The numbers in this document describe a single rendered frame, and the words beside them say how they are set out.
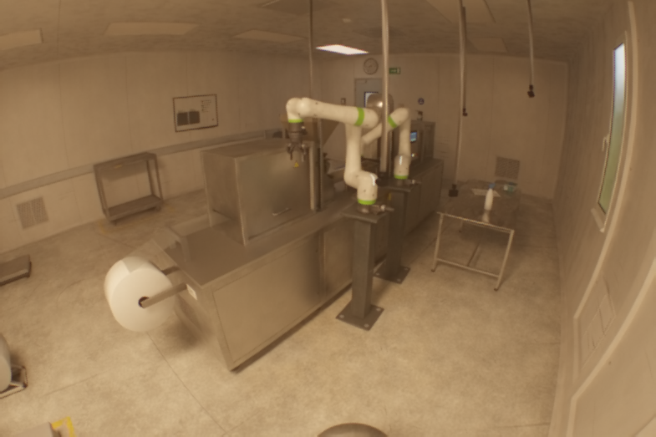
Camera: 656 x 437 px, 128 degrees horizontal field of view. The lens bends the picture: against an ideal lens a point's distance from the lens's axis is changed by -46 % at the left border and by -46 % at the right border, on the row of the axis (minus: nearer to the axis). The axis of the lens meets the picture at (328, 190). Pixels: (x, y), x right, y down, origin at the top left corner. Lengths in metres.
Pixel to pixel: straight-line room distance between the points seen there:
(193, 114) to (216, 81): 0.84
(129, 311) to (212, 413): 0.77
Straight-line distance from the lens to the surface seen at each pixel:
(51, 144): 5.24
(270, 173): 1.82
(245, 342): 1.92
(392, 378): 2.03
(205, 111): 5.88
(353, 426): 1.33
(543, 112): 6.18
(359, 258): 2.06
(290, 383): 2.00
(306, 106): 1.54
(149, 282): 1.71
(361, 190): 1.85
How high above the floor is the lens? 1.64
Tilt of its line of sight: 18 degrees down
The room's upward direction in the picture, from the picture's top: straight up
